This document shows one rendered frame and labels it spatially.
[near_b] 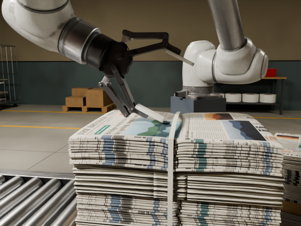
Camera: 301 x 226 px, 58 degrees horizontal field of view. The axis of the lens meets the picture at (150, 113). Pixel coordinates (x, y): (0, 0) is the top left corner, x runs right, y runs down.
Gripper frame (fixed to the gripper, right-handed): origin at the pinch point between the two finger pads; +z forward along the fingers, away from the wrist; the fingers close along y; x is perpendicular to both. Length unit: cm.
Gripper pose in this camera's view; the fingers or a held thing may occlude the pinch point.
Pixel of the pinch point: (174, 90)
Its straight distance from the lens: 59.3
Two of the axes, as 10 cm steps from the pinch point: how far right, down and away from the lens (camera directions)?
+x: -1.5, 1.7, -9.7
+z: 8.8, 4.7, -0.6
